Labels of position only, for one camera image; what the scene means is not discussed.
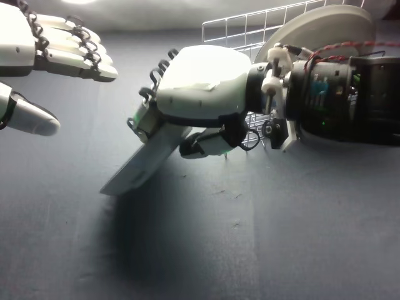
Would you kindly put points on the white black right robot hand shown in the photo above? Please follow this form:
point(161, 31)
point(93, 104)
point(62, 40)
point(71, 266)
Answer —
point(203, 81)

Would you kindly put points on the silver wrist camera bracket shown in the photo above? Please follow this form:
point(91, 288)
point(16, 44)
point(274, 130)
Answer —
point(278, 53)

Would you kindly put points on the white backdrop sheet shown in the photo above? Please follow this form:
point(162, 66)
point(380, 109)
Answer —
point(156, 12)

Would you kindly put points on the grey tablecloth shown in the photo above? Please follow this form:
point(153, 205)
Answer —
point(281, 234)

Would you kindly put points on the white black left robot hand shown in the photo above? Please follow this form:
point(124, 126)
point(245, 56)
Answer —
point(15, 37)

